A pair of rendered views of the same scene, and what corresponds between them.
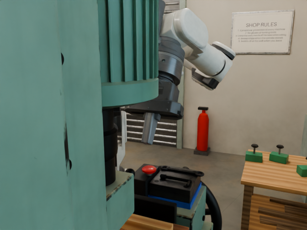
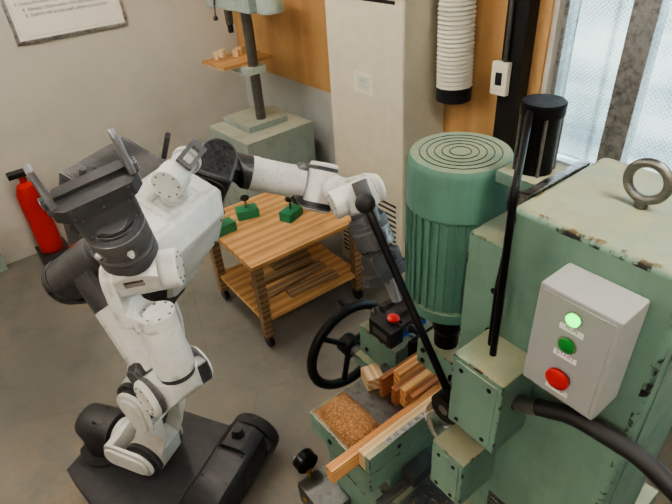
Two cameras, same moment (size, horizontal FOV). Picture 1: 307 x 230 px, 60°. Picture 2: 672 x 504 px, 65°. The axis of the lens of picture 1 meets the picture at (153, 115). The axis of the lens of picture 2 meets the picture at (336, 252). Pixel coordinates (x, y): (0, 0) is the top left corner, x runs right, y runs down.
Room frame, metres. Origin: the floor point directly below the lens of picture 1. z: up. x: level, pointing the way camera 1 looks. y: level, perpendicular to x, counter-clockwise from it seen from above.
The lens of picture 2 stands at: (0.12, 0.87, 1.87)
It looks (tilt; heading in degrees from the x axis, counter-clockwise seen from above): 35 degrees down; 302
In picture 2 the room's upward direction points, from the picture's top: 4 degrees counter-clockwise
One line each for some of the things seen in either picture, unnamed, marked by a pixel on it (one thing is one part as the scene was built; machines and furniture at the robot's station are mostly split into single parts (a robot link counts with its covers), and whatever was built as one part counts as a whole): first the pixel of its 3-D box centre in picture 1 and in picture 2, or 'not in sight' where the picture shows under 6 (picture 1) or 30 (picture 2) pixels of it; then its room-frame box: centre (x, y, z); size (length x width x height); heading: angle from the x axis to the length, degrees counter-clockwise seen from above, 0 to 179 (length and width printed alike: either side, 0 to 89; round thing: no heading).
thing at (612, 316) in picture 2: not in sight; (580, 341); (0.12, 0.33, 1.40); 0.10 x 0.06 x 0.16; 158
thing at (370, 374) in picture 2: not in sight; (372, 377); (0.52, 0.11, 0.92); 0.05 x 0.04 x 0.04; 140
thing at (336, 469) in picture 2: not in sight; (424, 403); (0.38, 0.13, 0.92); 0.54 x 0.02 x 0.04; 68
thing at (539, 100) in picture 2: not in sight; (537, 159); (0.23, 0.13, 1.53); 0.08 x 0.08 x 0.17; 68
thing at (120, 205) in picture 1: (91, 215); (450, 362); (0.34, 0.09, 1.03); 0.14 x 0.07 x 0.09; 158
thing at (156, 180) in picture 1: (166, 180); (395, 317); (0.53, -0.03, 0.99); 0.13 x 0.11 x 0.06; 68
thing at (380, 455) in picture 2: not in sight; (468, 388); (0.31, 0.06, 0.93); 0.60 x 0.02 x 0.06; 68
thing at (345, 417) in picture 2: not in sight; (348, 415); (0.52, 0.24, 0.92); 0.14 x 0.09 x 0.04; 158
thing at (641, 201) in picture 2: not in sight; (647, 183); (0.09, 0.19, 1.55); 0.06 x 0.02 x 0.07; 158
